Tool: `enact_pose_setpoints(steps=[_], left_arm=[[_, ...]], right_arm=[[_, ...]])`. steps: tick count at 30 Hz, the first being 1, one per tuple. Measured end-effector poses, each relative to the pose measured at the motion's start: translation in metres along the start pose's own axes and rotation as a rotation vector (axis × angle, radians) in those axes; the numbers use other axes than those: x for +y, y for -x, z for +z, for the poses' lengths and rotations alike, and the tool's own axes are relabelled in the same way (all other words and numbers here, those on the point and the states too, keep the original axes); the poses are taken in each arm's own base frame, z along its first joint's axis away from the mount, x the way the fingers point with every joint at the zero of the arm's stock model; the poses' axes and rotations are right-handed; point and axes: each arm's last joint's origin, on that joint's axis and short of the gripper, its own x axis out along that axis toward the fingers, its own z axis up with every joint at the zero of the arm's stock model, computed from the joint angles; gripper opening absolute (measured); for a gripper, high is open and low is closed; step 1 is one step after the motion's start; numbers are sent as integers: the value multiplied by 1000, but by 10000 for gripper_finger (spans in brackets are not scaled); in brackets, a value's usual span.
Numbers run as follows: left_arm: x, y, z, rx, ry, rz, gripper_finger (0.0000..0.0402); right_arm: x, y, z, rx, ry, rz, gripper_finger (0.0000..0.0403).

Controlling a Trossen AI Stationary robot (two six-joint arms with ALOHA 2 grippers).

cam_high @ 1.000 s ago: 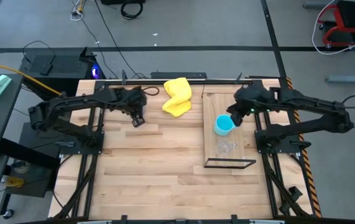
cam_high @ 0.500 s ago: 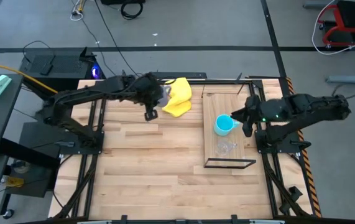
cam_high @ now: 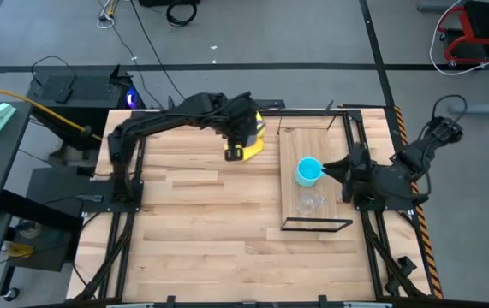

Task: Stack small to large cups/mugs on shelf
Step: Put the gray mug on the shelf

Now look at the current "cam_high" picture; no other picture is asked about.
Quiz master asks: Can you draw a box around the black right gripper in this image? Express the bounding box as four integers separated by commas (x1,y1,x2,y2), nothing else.
321,143,373,204

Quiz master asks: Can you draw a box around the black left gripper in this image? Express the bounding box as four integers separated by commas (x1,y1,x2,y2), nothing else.
222,92,261,163

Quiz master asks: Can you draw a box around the teal mug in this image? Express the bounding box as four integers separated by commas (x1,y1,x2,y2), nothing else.
294,157,325,188

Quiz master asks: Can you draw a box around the clear glass cup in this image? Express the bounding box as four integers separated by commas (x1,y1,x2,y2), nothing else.
295,190,327,216

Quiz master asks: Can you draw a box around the yellow cloth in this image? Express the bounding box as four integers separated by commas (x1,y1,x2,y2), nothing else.
223,110,266,163

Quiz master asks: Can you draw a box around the yellow black hazard tape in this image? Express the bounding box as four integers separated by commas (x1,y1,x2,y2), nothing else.
393,106,444,300

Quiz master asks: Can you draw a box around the grey metal base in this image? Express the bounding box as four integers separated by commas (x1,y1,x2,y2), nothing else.
448,92,489,116

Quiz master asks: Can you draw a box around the black computer tower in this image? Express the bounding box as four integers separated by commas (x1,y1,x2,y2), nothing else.
27,63,146,129

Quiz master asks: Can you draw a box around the small black box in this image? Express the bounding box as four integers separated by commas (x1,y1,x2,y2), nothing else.
54,86,75,104

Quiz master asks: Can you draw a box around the red rolling stool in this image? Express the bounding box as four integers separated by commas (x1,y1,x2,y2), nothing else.
436,0,489,68

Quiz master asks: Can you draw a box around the black cart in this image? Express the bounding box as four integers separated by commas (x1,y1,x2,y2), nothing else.
0,166,85,296

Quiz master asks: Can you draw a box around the small yellow object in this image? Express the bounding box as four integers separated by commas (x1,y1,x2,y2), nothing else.
6,242,34,258

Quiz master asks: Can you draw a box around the long black floor cable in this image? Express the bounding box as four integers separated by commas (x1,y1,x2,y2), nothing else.
128,0,188,104

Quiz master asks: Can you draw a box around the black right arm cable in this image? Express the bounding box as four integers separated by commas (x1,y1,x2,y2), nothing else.
430,93,468,129

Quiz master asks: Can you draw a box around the coiled black cable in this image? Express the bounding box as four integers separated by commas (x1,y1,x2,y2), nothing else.
165,2,198,27

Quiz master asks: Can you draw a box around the white floor cable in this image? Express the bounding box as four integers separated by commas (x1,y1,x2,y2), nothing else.
428,0,489,77

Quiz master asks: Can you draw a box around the black table frame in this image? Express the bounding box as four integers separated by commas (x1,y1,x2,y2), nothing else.
72,106,433,303

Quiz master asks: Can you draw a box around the white and yellow cable bundle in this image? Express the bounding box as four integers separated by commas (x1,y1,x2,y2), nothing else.
96,0,120,30

